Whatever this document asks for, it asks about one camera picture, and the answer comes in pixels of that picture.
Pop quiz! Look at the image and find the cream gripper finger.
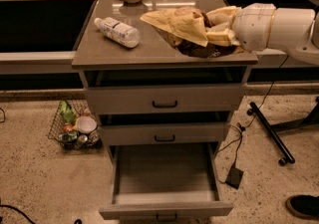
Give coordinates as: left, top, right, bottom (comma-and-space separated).
206, 6, 241, 25
206, 29, 240, 47

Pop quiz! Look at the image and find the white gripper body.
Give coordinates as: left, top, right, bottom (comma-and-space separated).
232, 3, 276, 52

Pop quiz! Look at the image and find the brown chip bag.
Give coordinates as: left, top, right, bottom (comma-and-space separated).
141, 6, 243, 58

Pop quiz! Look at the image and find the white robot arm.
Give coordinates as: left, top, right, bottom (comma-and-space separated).
206, 3, 319, 65

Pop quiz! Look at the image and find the grey top drawer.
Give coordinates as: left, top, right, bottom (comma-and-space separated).
83, 70, 247, 115

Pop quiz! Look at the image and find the grey drawer cabinet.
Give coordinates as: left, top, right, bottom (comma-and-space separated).
72, 0, 257, 151

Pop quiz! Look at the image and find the grey middle drawer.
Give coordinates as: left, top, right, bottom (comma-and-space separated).
99, 112, 230, 145

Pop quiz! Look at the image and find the grey open bottom drawer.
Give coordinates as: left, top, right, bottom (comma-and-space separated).
100, 143, 233, 221

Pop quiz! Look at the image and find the green snack bag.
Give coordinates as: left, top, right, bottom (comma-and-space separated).
59, 101, 76, 123

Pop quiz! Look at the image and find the black stand base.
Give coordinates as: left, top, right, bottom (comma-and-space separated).
247, 98, 319, 166

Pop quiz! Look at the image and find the clear plastic water bottle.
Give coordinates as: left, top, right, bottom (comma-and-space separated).
94, 17, 140, 49

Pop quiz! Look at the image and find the black power adapter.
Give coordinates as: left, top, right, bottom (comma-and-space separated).
225, 165, 243, 189

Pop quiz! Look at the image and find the white cup in basket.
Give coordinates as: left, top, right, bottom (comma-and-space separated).
76, 116, 97, 134

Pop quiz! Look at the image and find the black shoe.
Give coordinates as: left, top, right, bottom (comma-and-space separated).
285, 195, 319, 220

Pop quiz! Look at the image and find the black adapter cable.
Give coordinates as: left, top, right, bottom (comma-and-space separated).
215, 53, 290, 184

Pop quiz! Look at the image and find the wire basket on floor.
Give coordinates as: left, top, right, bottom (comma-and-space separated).
48, 100, 103, 150

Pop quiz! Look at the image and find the black floor cable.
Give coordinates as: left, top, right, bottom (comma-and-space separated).
0, 197, 36, 224

